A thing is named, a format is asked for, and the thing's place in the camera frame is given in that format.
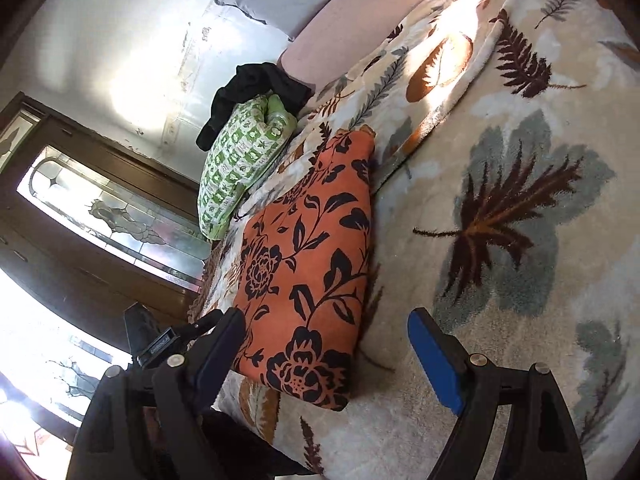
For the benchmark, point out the orange black floral garment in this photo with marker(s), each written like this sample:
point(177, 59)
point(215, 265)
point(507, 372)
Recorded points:
point(300, 240)

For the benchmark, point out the black cloth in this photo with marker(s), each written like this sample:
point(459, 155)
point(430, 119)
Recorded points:
point(250, 82)

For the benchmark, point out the cream leaf print blanket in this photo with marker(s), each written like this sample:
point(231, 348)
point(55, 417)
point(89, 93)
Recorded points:
point(500, 310)

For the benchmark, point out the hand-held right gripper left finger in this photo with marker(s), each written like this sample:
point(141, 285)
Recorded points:
point(220, 342)

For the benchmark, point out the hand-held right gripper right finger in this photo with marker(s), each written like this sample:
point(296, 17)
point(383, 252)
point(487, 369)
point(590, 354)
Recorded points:
point(435, 355)

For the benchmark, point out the wooden door with stained glass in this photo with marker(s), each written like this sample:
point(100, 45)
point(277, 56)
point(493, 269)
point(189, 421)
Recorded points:
point(75, 260)

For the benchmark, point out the green patterned cloth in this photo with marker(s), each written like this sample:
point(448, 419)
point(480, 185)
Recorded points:
point(235, 160)

